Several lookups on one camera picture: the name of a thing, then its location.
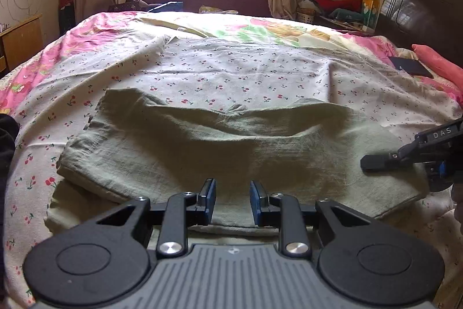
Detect dark wooden headboard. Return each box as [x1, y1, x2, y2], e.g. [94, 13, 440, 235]
[375, 0, 463, 67]

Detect black tablet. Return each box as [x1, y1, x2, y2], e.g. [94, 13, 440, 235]
[389, 56, 434, 78]

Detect cluttered bedside table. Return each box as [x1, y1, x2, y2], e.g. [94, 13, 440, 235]
[297, 0, 374, 36]

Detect pink floral bedspread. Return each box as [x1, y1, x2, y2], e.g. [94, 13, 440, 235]
[1, 12, 462, 120]

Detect black garment at bed edge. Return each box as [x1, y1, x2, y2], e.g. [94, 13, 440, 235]
[0, 114, 20, 299]

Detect light green pants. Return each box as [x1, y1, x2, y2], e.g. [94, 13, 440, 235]
[45, 89, 429, 237]

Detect yellow green packet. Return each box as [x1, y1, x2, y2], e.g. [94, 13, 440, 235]
[362, 0, 381, 29]

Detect cherry print bed sheet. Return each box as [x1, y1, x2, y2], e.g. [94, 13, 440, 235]
[1, 35, 462, 308]

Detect pink pillow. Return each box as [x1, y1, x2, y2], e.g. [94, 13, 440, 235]
[412, 44, 463, 91]

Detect wooden side cabinet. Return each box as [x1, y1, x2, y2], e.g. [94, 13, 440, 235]
[0, 14, 44, 77]

